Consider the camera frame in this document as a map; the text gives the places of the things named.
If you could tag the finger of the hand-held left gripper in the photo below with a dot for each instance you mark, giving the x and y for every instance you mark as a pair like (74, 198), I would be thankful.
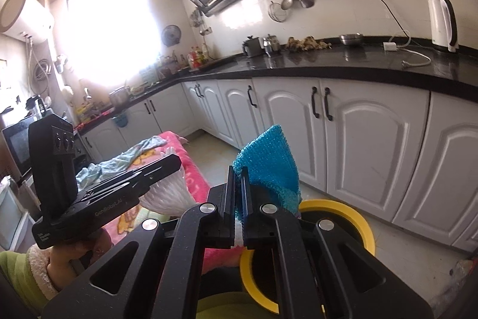
(157, 173)
(112, 174)

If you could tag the white electric kettle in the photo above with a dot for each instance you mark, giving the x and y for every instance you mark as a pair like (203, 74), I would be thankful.
(440, 23)

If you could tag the black lidded pot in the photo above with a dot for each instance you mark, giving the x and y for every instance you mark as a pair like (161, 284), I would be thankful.
(253, 48)

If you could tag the group of seasoning bottles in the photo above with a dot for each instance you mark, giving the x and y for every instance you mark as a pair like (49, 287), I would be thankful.
(198, 59)

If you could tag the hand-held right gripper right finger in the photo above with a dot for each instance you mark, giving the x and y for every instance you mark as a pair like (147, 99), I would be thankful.
(245, 192)

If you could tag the light blue cloth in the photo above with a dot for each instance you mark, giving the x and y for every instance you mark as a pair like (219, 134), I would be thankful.
(123, 162)

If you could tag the metal teapot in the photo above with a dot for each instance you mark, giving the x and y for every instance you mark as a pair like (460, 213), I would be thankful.
(271, 44)

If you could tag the teal knitted cloth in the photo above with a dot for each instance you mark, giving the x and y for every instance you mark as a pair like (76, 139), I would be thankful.
(269, 162)

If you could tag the person's left forearm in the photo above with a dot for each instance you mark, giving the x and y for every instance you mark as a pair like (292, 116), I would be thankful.
(18, 278)

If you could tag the small wall fan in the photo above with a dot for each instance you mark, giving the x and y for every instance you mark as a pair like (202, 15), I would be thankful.
(171, 35)

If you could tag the black microwave oven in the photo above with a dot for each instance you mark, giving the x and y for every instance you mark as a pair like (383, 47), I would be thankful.
(16, 147)

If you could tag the pink printed blanket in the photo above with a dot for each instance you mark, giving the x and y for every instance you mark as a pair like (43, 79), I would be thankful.
(194, 177)

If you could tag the bright window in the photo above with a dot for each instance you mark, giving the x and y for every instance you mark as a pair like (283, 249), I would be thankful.
(108, 31)

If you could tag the white water heater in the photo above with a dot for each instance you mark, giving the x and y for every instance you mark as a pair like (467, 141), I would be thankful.
(26, 14)

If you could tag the black kitchen countertop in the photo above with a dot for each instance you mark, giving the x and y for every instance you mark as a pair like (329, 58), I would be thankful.
(336, 61)

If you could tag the yellow-green pants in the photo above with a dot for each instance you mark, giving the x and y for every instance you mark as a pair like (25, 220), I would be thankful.
(224, 307)

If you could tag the person's left hand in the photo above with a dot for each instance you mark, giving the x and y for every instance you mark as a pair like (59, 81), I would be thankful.
(71, 259)

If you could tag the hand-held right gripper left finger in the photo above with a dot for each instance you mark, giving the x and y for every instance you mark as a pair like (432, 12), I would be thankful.
(231, 199)

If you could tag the steel stock pot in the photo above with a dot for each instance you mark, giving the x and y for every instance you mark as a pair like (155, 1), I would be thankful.
(119, 97)

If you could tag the white charger adapter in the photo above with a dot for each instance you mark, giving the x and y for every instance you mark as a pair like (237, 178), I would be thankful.
(390, 46)

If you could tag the yellow-rimmed trash bin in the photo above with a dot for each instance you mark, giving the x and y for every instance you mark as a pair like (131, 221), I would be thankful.
(358, 225)

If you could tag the metal bowl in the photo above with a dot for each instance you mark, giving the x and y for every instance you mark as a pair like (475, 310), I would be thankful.
(351, 39)

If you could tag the teal hanging bin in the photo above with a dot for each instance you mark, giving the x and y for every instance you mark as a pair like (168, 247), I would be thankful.
(120, 120)

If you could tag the pile of ginger roots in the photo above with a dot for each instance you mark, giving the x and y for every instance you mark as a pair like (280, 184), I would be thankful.
(308, 43)

